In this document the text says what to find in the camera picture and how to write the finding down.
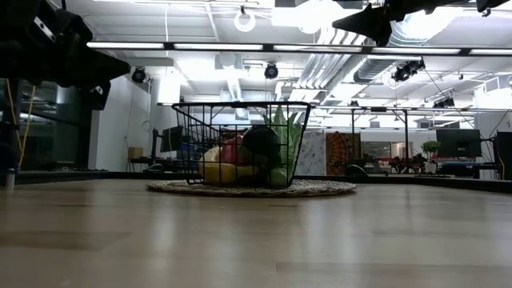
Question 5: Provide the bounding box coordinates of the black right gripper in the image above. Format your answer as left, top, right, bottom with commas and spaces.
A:
331, 0, 477, 47

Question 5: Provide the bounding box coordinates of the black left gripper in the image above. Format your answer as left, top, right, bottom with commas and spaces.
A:
0, 0, 132, 111

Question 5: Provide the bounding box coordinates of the green toy leafy vegetable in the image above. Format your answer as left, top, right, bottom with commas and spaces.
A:
262, 106, 303, 188

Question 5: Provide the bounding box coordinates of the red toy bell pepper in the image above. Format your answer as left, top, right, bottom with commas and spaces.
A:
221, 134, 245, 165

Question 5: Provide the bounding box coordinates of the yellow toy banana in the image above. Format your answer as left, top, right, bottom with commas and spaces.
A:
198, 161, 259, 186

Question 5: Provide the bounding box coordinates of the dark toy grape bunch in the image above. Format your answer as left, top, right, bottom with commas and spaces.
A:
242, 125, 282, 161

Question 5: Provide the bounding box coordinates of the green toy pear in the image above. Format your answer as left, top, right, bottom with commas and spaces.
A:
266, 164, 290, 188

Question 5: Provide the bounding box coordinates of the black ceiling spotlight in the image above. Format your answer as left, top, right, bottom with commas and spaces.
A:
390, 58, 426, 83
130, 66, 147, 84
432, 95, 456, 109
263, 62, 280, 80

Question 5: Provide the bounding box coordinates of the black computer monitor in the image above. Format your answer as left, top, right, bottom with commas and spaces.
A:
159, 126, 184, 154
435, 128, 482, 158
495, 130, 512, 181

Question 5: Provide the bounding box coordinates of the orange patterned tapestry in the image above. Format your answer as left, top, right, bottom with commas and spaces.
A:
326, 131, 362, 176

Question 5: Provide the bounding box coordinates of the small potted plant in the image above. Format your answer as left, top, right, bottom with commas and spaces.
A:
421, 139, 441, 174

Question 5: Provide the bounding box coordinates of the white patterned panel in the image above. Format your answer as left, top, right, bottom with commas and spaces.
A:
298, 130, 328, 176

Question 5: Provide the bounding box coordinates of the round woven placemat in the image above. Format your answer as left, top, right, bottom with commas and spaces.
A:
146, 178, 358, 198

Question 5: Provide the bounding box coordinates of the silver air duct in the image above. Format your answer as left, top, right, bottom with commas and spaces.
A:
354, 15, 453, 84

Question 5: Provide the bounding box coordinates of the yellow cable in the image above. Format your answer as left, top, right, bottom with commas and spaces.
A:
4, 83, 38, 169

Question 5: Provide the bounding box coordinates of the black metal rack frame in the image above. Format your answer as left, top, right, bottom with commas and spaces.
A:
350, 106, 410, 162

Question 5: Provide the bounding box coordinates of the white ring light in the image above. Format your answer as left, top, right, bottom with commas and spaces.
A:
234, 8, 257, 34

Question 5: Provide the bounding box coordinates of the black wire basket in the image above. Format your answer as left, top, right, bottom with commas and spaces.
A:
170, 100, 312, 188

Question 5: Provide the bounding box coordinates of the black aluminium table frame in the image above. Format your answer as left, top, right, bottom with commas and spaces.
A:
0, 170, 512, 196

